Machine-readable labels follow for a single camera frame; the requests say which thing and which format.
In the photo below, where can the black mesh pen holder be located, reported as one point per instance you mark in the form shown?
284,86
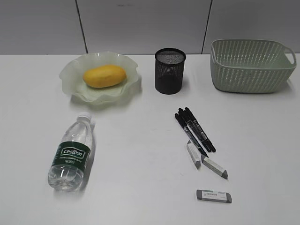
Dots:
169,68

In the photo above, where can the black marker pen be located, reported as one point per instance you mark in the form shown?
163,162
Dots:
201,130
195,130
189,134

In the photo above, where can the clear water bottle green label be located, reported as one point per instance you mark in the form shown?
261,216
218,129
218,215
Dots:
68,166

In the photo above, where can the yellow mango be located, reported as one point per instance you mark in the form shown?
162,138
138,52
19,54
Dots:
104,76

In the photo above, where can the grey white eraser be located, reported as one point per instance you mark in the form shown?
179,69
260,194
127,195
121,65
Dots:
214,167
193,152
213,196

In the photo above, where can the frosted green wavy glass plate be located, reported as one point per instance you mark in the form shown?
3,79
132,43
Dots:
74,85

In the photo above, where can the light green plastic basket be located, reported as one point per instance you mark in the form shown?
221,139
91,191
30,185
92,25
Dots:
250,65

